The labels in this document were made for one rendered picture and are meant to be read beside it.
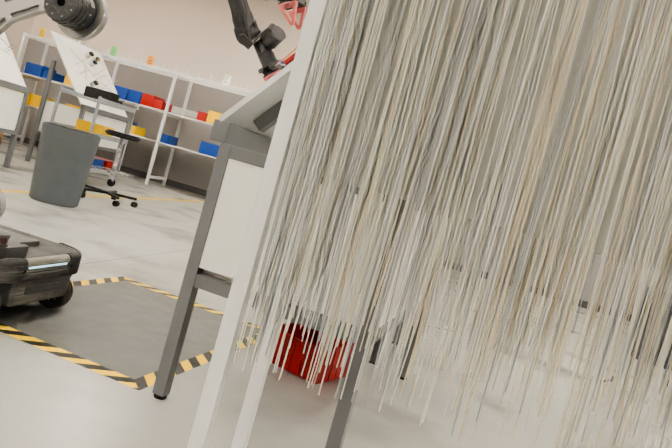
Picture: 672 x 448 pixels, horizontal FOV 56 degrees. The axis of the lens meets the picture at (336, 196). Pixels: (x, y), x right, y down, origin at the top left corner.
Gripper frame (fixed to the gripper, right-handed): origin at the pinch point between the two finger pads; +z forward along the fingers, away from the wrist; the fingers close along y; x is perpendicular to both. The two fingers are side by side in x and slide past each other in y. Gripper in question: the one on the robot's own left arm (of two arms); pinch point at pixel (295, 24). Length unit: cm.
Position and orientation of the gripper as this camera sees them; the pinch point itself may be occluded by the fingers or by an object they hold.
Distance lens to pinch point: 222.6
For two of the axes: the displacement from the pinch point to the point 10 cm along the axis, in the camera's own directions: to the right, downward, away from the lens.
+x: -9.2, 1.5, 3.7
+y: 3.8, 0.0, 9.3
